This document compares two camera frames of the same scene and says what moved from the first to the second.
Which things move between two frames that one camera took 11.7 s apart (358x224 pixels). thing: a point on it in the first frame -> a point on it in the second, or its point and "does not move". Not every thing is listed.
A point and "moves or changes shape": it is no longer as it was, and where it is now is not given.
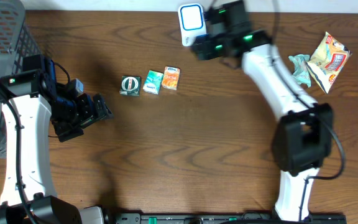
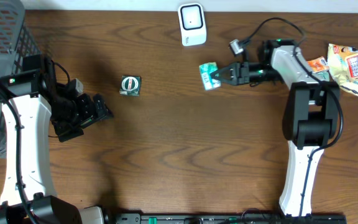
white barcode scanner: (192, 22) does not move
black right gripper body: (209, 46) -> (255, 71)
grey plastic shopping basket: (4, 41) does not move
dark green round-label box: (130, 85) does not move
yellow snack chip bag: (328, 60) -> (348, 69)
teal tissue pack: (152, 82) -> (206, 70)
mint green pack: (301, 74) moves or changes shape
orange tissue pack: (171, 76) -> (319, 65)
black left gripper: (66, 133) does not move
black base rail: (225, 218) does not move
